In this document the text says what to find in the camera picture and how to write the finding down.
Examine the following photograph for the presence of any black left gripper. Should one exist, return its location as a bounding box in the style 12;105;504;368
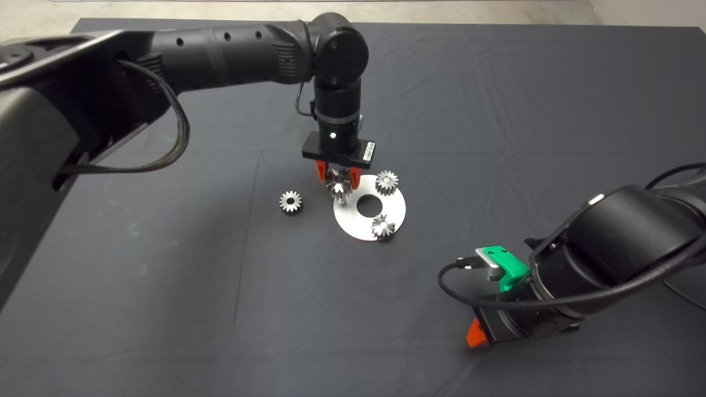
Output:
301;120;377;189

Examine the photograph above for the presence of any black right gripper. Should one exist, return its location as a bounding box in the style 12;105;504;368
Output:
467;291;574;348

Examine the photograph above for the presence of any large steel gear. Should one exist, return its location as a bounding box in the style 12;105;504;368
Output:
325;168;354;200

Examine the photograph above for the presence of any small steel gear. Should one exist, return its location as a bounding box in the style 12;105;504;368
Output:
375;170;399;196
371;214;396;240
279;191;304;216

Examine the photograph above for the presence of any round metal plate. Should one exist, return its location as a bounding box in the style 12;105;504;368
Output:
333;189;407;242

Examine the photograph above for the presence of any dark grey table cloth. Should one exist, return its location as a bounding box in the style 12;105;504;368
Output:
0;18;706;397

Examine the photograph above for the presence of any black right camera cable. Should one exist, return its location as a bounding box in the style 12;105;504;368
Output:
437;256;706;309

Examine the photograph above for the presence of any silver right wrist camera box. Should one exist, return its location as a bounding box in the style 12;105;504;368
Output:
475;247;508;282

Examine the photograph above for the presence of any green right camera mount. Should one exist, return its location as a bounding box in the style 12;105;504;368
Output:
483;245;531;294

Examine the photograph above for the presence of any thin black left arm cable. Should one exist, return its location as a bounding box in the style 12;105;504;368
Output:
294;82;318;117

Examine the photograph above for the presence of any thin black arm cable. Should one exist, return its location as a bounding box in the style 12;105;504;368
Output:
294;82;318;117
645;162;706;191

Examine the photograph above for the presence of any braided black left arm cable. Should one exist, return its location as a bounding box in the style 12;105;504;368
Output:
55;59;191;176

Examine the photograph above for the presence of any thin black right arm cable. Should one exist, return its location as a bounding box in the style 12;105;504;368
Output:
645;162;706;191

